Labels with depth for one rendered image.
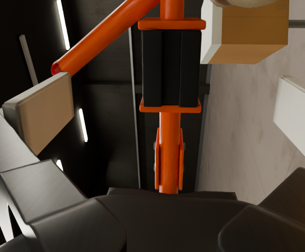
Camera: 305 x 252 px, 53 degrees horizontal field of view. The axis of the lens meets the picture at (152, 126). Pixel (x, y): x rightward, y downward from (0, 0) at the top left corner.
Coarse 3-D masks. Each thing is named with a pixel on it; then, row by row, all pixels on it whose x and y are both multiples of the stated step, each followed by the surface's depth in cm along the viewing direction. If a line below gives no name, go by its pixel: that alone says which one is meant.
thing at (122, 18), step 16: (128, 0) 29; (144, 0) 28; (112, 16) 29; (128, 16) 29; (96, 32) 30; (112, 32) 30; (80, 48) 30; (96, 48) 30; (64, 64) 31; (80, 64) 31
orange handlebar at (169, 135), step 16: (160, 0) 27; (176, 0) 26; (160, 16) 28; (176, 16) 27; (160, 112) 31; (176, 112) 30; (160, 128) 31; (176, 128) 31; (160, 144) 32; (176, 144) 32; (160, 160) 33; (176, 160) 32; (160, 176) 33; (176, 176) 33; (176, 192) 34
